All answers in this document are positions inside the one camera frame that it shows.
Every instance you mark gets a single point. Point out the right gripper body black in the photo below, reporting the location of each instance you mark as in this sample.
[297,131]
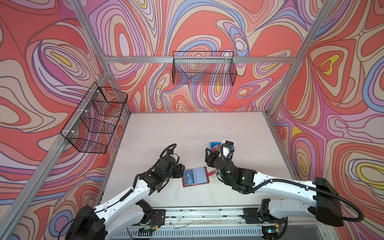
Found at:
[213,157]

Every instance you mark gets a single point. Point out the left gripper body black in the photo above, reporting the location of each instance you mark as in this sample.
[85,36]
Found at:
[176,172]

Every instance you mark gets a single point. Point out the blue plastic card tray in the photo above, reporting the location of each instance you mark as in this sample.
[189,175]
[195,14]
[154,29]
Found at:
[215,146]

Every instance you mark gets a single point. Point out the blue credit card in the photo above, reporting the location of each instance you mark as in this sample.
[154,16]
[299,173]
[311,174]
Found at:
[189,178]

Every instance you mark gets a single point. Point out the red leather card holder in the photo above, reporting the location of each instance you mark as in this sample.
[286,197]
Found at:
[201,176]

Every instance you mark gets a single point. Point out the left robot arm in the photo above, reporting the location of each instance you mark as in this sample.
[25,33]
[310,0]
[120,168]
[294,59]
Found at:
[129,207]

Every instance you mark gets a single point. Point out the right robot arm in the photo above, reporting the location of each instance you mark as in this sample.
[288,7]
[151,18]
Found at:
[315,199]

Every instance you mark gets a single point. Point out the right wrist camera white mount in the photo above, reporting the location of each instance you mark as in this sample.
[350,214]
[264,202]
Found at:
[228,149]

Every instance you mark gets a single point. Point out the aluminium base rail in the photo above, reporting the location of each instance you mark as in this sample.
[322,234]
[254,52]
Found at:
[221,223]

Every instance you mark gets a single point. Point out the black wire basket left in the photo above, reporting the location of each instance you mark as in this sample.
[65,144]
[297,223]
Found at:
[91,127]

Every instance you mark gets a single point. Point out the black wire basket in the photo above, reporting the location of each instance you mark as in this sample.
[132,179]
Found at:
[204,68]
[91,127]

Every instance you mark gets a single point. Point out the black wire basket back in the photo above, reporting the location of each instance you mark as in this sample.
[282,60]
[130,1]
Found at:
[204,68]

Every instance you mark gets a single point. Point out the aluminium cage frame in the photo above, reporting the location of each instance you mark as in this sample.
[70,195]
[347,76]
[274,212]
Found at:
[48,62]

